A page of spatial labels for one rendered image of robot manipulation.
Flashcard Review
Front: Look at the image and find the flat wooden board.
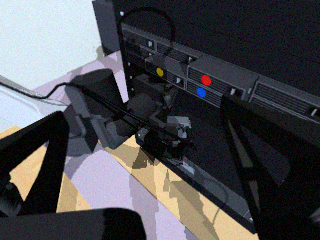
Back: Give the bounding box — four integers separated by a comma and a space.
104, 134, 258, 240

